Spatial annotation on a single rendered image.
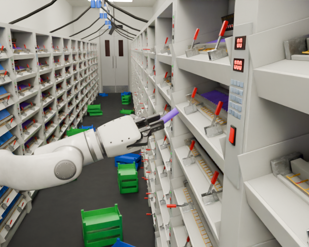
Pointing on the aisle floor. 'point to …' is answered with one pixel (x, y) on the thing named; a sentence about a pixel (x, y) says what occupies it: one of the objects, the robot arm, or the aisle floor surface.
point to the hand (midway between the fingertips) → (155, 123)
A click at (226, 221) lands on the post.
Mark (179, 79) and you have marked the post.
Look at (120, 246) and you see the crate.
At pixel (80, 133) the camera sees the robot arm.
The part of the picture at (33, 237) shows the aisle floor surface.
